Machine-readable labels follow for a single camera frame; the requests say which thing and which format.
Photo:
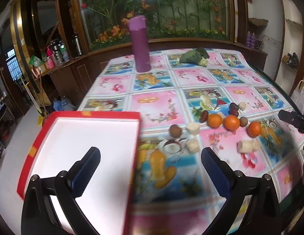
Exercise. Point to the colourful fruit-print tablecloth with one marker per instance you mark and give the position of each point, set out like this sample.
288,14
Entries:
222,103

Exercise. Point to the blue water jugs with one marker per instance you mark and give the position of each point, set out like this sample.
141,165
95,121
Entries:
63,104

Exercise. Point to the red box with white inside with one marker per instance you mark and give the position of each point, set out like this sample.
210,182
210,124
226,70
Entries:
65,138

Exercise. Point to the purple thermos bottle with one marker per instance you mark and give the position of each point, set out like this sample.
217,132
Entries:
138,32

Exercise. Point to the large banana piece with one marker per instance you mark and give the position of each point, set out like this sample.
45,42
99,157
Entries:
248,146

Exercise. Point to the orange mandarin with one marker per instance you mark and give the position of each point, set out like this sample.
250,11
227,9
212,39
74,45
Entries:
214,120
254,129
231,123

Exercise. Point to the green leafy vegetable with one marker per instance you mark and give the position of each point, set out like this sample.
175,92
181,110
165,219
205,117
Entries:
198,56

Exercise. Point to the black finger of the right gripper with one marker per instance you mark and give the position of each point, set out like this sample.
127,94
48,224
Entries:
292,118

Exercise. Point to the red date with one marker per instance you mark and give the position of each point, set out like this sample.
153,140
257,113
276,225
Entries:
233,106
234,112
204,116

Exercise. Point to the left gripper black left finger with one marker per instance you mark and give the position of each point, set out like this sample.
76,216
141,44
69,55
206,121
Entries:
39,215

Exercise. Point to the white plastic bag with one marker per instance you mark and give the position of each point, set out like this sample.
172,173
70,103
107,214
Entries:
298,96

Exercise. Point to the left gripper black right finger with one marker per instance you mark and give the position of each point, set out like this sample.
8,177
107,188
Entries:
263,213

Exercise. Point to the purple bottles on cabinet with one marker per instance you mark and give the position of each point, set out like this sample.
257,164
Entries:
250,40

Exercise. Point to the flower and bamboo mural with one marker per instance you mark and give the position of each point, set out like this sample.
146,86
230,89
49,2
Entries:
106,21

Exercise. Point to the bottles on wooden shelf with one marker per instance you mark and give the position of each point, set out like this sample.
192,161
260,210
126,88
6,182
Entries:
56,55

